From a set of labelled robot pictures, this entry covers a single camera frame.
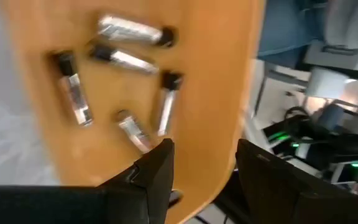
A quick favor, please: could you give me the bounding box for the yellow plastic bin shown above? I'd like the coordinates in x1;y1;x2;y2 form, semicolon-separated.
0;0;267;224

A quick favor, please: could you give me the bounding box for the black device with green lights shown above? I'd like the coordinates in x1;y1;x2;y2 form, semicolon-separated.
264;105;358;175

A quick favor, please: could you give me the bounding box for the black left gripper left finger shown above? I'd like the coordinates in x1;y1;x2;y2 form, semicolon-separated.
0;138;183;224

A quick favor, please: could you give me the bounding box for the white box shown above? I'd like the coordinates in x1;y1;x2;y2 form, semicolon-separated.
306;67;354;99

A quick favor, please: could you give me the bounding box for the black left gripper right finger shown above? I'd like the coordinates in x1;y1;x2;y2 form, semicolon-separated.
236;138;358;224

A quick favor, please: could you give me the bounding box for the clear black-capped tube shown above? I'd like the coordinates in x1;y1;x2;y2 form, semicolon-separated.
88;43;160;75
157;71;185;138
96;14;177;49

